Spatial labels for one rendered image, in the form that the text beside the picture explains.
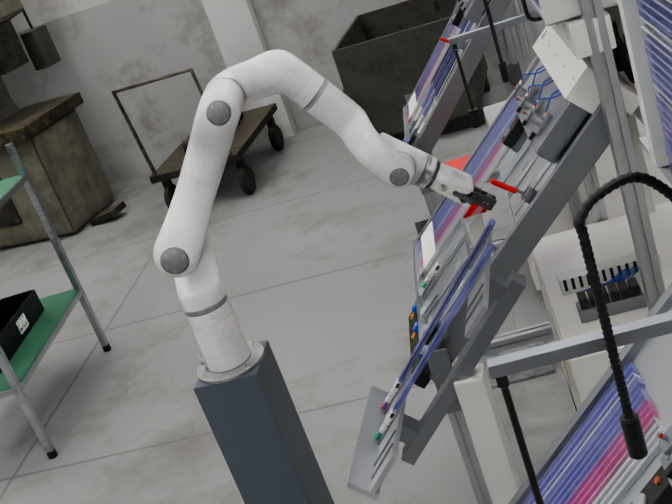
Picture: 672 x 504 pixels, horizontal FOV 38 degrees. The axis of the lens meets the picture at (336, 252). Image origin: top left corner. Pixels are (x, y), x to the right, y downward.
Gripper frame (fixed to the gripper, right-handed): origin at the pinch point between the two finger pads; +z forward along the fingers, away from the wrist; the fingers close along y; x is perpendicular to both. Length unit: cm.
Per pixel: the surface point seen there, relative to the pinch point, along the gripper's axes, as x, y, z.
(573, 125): -33.2, -25.8, -0.2
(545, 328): 42, 34, 48
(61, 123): 231, 400, -165
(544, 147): -26.2, -26.2, -3.1
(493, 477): 29, -67, 12
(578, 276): 7.1, -2.2, 30.9
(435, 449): 96, 29, 38
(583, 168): -27.1, -30.3, 5.3
